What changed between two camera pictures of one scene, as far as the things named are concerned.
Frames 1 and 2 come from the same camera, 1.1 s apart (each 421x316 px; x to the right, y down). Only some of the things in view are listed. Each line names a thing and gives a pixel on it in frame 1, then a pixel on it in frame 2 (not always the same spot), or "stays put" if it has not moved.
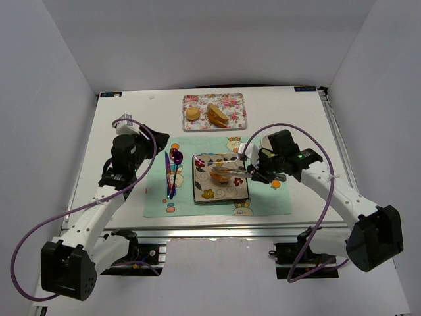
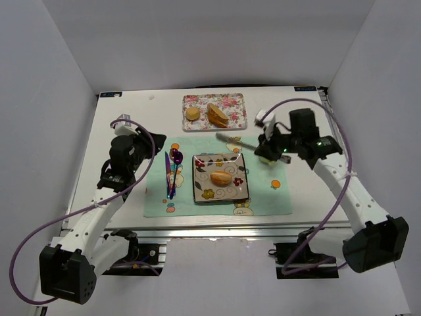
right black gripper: x=261 y=174 → x=267 y=150
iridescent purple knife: x=168 y=176 stays put
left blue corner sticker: x=110 y=94 stays put
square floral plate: x=206 y=189 stays put
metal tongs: x=243 y=174 → x=285 y=158
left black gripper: x=152 y=140 stays put
